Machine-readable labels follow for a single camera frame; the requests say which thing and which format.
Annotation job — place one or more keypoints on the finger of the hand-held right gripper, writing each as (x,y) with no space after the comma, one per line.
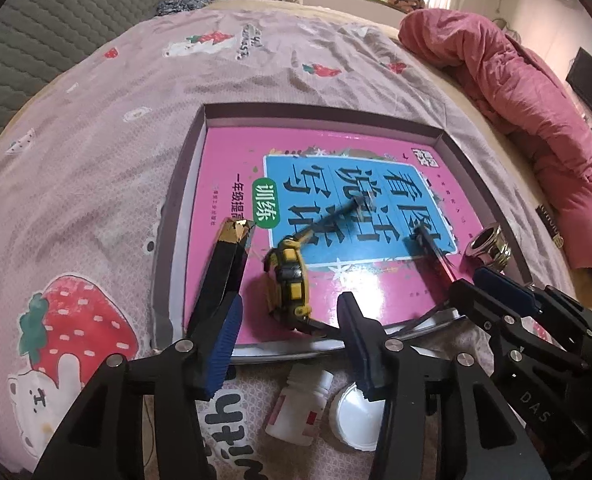
(500,285)
(480,310)

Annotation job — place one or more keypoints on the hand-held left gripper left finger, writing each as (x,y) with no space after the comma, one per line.
(223,345)

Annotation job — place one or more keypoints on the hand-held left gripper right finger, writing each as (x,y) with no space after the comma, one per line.
(360,350)

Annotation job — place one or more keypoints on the gold metal knob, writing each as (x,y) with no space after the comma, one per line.
(490,245)

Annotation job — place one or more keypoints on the white plastic bottle cap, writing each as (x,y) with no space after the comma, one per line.
(355,420)

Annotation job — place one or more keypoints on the black clip with gold tip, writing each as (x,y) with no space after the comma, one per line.
(223,270)

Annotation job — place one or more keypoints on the white pill bottle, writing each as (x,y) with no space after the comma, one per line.
(296,405)

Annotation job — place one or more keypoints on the shallow cardboard box tray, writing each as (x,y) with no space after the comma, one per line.
(176,240)

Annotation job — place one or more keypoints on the black gold-lettered mattress label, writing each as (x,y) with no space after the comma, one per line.
(550,222)

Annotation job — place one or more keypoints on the pink and blue book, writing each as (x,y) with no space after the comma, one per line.
(236,160)

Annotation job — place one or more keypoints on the pink fluffy quilt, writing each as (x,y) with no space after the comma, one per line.
(500,75)

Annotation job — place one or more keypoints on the strawberry printed pink bedsheet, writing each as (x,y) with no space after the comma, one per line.
(101,160)

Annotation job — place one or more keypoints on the blue patterned cloth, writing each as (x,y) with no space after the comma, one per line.
(181,5)

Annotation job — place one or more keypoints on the grey quilted headboard cover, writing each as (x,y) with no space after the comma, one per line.
(51,20)

